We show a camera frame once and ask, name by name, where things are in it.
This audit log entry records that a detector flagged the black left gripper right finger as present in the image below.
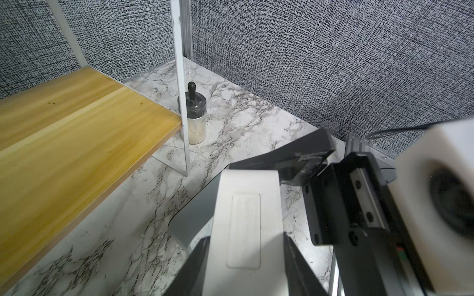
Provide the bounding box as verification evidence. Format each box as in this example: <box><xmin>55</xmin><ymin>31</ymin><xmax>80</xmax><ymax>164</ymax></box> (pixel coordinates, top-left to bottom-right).
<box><xmin>283</xmin><ymin>233</ymin><xmax>328</xmax><ymax>296</ymax></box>

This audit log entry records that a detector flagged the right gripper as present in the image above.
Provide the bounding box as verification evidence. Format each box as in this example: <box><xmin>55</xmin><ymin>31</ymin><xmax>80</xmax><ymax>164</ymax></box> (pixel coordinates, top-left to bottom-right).
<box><xmin>228</xmin><ymin>129</ymin><xmax>433</xmax><ymax>296</ymax></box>

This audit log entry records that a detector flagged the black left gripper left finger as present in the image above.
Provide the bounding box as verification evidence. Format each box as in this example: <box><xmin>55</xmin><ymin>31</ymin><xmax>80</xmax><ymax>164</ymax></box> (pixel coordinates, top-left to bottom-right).
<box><xmin>164</xmin><ymin>236</ymin><xmax>211</xmax><ymax>296</ymax></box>

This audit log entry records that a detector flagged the white square alarm clock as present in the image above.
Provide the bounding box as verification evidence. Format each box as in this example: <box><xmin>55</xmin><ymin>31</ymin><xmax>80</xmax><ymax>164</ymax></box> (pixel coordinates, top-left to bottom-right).
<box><xmin>169</xmin><ymin>168</ymin><xmax>288</xmax><ymax>296</ymax></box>

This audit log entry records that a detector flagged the wooden two-tier shelf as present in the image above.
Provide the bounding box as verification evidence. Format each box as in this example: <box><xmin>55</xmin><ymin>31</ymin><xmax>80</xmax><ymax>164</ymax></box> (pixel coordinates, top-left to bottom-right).
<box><xmin>1</xmin><ymin>1</ymin><xmax>188</xmax><ymax>293</ymax></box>

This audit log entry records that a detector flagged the glass jar with black lid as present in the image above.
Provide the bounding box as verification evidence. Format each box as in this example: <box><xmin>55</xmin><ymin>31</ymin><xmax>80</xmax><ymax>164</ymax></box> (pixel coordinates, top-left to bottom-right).
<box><xmin>185</xmin><ymin>81</ymin><xmax>207</xmax><ymax>145</ymax></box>

